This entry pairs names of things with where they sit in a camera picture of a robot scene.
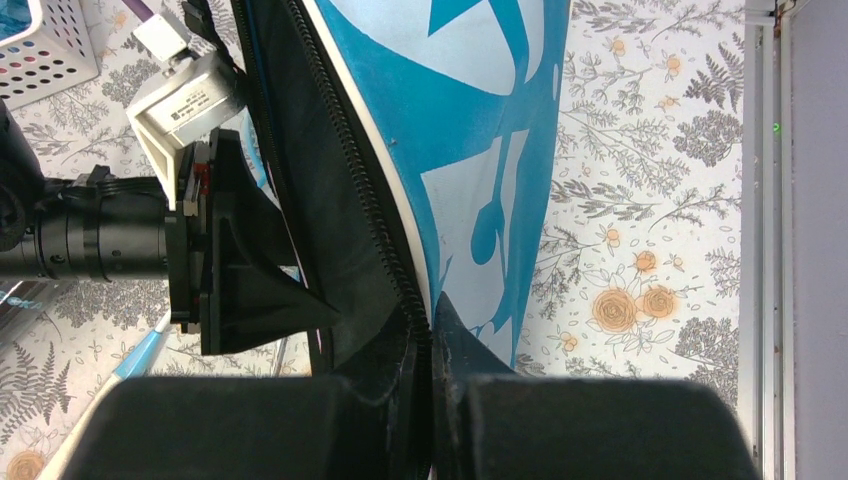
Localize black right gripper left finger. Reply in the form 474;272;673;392
59;301;432;480

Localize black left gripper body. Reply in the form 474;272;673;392
1;107;203;331

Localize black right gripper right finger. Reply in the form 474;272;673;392
430;291;760;480

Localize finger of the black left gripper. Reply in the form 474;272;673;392
199;215;342;355
210;129;298;265

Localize blue racket cover bag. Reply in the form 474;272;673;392
228;0;572;372

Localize black shuttlecock tube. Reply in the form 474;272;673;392
1;280;65;341

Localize white perforated plastic basket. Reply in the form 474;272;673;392
1;0;100;110

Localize floral patterned table mat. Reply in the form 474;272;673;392
1;1;744;479

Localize teal leaf-patterned cloth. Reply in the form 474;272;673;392
0;0;32;40

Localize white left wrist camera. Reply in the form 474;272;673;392
126;53;245;211

